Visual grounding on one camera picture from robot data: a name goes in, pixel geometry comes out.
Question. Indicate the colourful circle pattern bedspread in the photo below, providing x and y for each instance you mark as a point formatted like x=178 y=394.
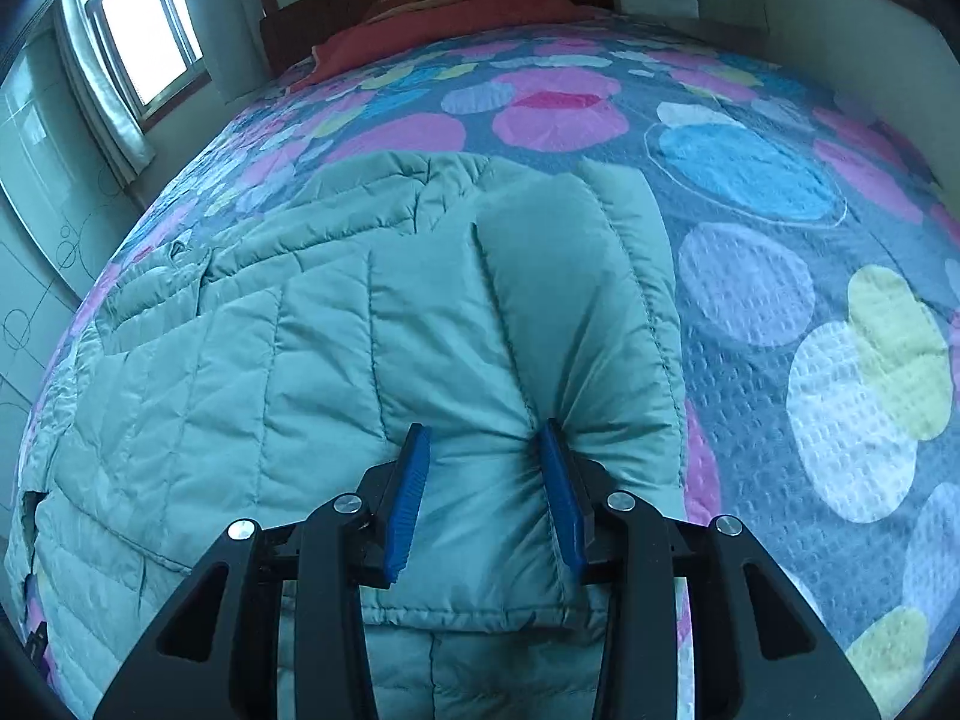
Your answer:
x=815 y=269

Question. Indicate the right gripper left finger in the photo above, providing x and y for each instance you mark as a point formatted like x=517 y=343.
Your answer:
x=212 y=650

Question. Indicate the left window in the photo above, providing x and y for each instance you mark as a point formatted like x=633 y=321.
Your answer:
x=151 y=52

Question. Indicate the left window right curtain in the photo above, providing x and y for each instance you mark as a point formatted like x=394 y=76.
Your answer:
x=229 y=36

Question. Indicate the glass door wardrobe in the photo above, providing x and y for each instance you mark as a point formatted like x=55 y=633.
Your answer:
x=63 y=215

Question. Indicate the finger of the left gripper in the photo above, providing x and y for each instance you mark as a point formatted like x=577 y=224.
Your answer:
x=37 y=635

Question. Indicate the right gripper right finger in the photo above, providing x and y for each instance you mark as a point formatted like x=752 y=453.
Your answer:
x=760 y=650

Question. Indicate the red blanket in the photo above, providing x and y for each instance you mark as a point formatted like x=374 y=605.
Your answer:
x=362 y=44

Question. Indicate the light green puffer jacket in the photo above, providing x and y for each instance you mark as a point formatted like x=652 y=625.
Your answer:
x=261 y=372

